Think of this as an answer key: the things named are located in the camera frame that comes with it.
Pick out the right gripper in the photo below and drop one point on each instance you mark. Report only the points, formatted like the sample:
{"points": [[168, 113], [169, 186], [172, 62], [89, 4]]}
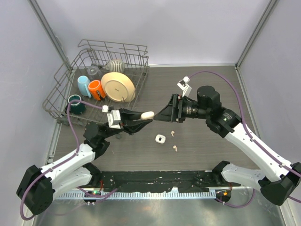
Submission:
{"points": [[173, 111]]}

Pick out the pink earbud case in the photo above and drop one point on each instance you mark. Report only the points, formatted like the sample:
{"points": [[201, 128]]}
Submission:
{"points": [[147, 115]]}

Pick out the orange mug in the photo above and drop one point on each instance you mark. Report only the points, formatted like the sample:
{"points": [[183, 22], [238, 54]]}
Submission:
{"points": [[96, 90]]}

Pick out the light blue mug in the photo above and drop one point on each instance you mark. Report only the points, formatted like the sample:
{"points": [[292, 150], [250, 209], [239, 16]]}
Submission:
{"points": [[83, 83]]}

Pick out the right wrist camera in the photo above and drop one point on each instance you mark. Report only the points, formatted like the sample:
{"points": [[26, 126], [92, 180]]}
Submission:
{"points": [[184, 86]]}

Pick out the striped ceramic cup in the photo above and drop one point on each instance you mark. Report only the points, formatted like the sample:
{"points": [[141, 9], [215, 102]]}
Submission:
{"points": [[115, 65]]}

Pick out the dark green mug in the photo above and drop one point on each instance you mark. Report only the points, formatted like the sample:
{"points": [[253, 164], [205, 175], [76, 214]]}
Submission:
{"points": [[76, 108]]}

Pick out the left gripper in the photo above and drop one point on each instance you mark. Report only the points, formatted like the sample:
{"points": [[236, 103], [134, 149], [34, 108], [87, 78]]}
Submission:
{"points": [[129, 121]]}

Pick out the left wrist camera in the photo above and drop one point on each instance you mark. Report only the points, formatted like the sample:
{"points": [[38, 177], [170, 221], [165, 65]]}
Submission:
{"points": [[113, 116]]}

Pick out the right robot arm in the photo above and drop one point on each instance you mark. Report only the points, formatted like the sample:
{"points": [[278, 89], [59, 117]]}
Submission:
{"points": [[276, 178]]}

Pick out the clear glass cup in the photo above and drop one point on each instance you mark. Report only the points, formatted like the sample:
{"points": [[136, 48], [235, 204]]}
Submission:
{"points": [[92, 70]]}

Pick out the white earbud charging case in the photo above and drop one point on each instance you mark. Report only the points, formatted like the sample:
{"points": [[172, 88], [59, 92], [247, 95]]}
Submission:
{"points": [[160, 139]]}

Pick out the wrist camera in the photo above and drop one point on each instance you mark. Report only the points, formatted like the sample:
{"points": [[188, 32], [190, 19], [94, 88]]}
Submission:
{"points": [[184, 86], [113, 116]]}

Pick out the grey wire dish rack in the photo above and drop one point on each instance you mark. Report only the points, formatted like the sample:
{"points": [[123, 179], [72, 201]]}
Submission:
{"points": [[97, 53]]}

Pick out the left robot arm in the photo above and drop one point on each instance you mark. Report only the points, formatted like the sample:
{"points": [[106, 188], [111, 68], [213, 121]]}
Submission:
{"points": [[41, 185]]}

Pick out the slotted cable duct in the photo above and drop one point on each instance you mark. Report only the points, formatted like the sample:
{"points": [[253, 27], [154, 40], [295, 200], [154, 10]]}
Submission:
{"points": [[173, 194]]}

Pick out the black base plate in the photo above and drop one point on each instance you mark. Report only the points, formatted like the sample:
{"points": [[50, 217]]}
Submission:
{"points": [[186, 181]]}

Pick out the beige plate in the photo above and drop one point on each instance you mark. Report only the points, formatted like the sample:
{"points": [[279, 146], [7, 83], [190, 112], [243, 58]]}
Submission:
{"points": [[118, 87]]}

